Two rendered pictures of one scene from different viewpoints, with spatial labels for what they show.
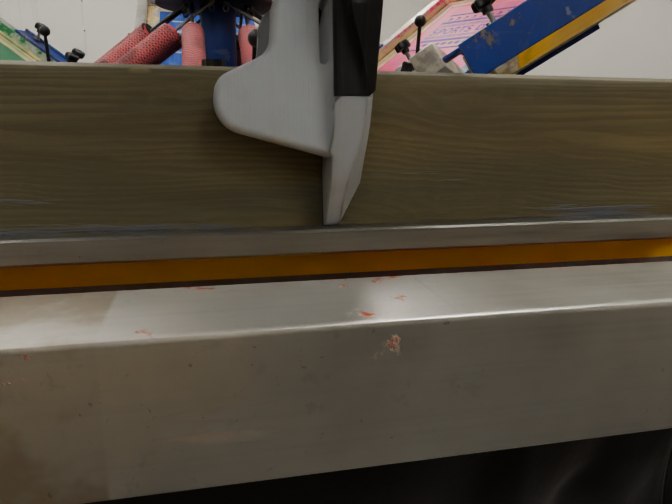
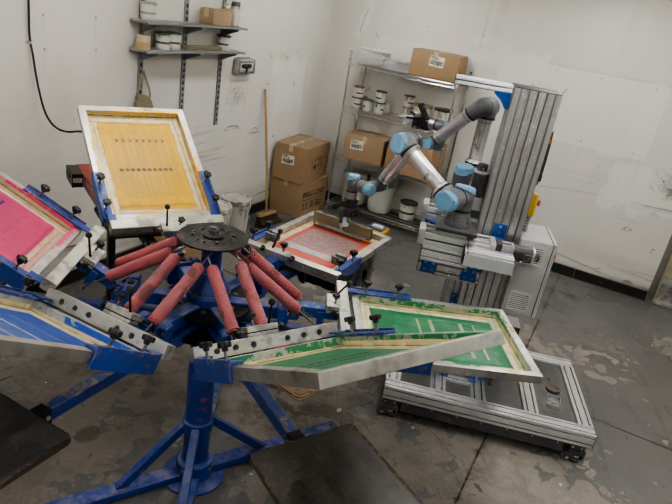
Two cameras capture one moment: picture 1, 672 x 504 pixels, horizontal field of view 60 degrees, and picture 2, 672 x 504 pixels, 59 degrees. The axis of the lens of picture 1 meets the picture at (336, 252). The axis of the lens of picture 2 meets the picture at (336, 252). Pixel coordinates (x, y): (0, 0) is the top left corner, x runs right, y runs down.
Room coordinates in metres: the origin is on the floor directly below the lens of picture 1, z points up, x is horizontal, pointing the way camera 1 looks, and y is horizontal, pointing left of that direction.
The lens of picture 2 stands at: (3.05, 2.09, 2.29)
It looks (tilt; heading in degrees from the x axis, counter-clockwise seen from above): 23 degrees down; 217
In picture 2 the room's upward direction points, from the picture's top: 10 degrees clockwise
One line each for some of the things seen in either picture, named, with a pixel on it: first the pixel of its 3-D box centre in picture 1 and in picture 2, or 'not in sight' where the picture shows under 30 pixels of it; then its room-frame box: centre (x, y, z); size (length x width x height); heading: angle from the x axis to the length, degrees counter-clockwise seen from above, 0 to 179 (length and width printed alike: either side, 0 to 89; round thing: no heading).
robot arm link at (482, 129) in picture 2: not in sight; (479, 140); (-0.41, 0.44, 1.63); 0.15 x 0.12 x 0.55; 5
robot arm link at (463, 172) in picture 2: not in sight; (463, 174); (-0.28, 0.45, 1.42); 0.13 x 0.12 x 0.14; 5
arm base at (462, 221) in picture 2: not in sight; (458, 216); (0.15, 0.70, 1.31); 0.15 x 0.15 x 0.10
